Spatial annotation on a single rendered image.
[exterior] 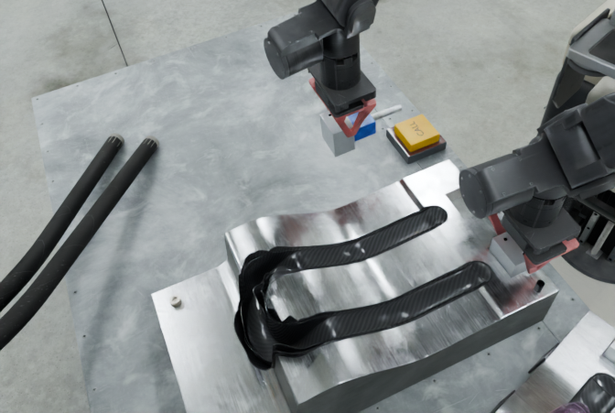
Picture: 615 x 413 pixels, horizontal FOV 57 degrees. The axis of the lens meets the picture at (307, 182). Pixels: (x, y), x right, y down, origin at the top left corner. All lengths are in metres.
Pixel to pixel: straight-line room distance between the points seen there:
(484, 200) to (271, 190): 0.48
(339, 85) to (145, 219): 0.43
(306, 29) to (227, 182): 0.40
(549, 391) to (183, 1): 2.64
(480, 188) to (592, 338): 0.31
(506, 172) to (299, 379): 0.33
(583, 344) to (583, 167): 0.31
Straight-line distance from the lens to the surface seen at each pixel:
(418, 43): 2.62
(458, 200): 0.91
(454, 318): 0.78
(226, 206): 1.00
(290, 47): 0.71
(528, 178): 0.62
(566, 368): 0.82
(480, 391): 0.84
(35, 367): 1.94
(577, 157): 0.60
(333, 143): 0.88
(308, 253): 0.79
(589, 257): 1.65
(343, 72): 0.79
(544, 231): 0.73
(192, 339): 0.81
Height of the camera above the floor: 1.58
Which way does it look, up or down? 50 degrees down
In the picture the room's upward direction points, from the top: 7 degrees counter-clockwise
